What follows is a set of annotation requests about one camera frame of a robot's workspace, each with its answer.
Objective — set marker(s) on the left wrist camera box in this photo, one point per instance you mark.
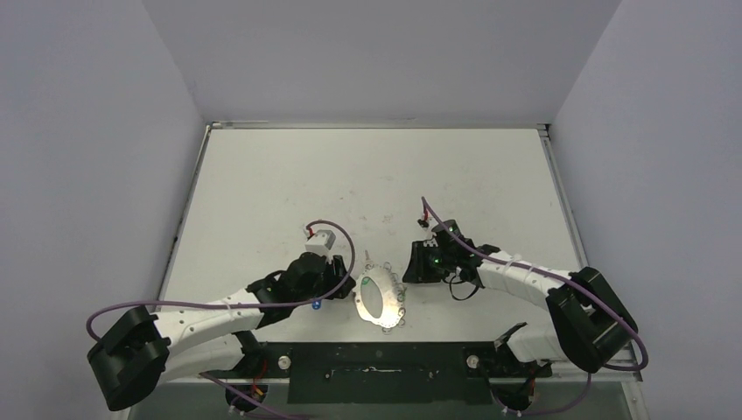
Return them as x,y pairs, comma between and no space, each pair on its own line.
320,242

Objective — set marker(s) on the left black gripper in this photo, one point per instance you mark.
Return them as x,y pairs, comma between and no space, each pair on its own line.
335,270

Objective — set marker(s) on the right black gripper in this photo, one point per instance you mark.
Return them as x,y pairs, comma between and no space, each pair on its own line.
417,262

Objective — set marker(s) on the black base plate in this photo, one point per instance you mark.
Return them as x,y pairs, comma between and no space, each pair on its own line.
385,372

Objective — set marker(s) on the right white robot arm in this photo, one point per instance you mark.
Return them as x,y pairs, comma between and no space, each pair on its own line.
588,324

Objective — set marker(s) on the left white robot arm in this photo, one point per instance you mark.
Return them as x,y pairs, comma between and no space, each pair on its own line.
155,342

